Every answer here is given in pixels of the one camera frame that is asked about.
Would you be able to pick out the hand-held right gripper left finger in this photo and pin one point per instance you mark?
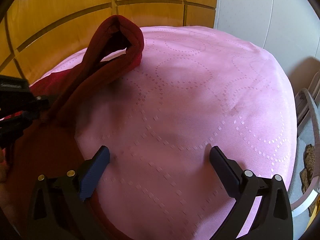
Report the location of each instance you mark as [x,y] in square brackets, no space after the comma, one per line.
[95,168]

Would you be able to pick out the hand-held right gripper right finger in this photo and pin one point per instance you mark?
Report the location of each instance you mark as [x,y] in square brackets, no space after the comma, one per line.
[222,168]

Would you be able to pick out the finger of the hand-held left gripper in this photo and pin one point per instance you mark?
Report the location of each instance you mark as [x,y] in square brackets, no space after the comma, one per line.
[17,125]
[37,102]

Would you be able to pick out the dark red pants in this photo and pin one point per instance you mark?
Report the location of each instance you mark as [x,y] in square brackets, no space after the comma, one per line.
[75,90]

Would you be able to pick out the pink patterned blanket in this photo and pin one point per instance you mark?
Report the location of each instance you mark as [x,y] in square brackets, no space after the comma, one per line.
[187,92]

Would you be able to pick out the brown patterned object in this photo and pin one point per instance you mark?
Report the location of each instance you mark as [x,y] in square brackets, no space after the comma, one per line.
[309,157]

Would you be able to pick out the grey chair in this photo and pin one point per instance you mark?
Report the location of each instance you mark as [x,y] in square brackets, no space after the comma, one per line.
[308,100]

